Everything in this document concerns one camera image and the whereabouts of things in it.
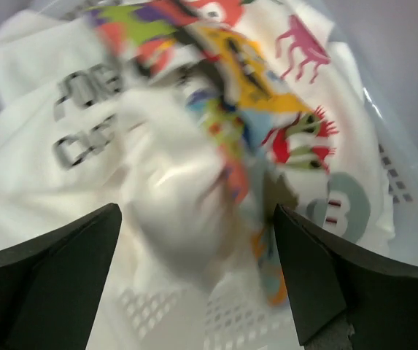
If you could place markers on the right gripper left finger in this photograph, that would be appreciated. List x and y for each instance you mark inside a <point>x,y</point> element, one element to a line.
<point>51,285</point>

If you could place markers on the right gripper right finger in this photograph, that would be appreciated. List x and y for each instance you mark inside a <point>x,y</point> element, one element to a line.
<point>341,295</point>

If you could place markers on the white colourful print t shirt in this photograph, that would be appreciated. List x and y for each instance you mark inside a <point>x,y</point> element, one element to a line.
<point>197,118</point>

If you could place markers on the white plastic basket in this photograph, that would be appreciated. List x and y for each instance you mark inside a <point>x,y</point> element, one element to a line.
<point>374,44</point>

